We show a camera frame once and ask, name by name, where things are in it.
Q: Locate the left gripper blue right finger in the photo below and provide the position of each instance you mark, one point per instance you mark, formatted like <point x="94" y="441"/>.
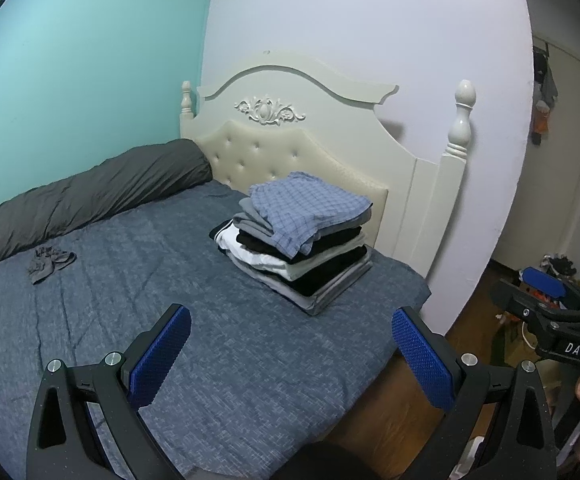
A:
<point x="429" y="356"/>

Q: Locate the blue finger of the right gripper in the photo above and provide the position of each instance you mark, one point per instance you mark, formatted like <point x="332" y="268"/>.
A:
<point x="543" y="282"/>
<point x="515" y="301"/>

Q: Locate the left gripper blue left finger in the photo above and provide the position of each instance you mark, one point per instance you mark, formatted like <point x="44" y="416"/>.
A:
<point x="151" y="355"/>

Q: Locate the light blue plaid shorts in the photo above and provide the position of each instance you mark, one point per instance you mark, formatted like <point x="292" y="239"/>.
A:
<point x="300" y="206"/>

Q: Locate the clothes hanging on door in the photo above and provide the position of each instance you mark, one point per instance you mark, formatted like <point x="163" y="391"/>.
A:
<point x="544" y="97"/>

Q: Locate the clutter on wooden floor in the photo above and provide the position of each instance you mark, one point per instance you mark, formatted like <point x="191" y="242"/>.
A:
<point x="548" y="306"/>

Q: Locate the blue patterned bed cover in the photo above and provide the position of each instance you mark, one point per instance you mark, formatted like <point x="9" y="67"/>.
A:
<point x="257" y="377"/>

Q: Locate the dark grey crumpled garment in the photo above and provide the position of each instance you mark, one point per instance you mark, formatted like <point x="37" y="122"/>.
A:
<point x="46" y="261"/>

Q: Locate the dark grey rolled duvet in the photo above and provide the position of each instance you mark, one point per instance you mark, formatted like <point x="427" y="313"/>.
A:
<point x="136" y="177"/>

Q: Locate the cream tufted headboard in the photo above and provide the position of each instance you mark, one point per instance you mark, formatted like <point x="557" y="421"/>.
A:
<point x="282" y="112"/>

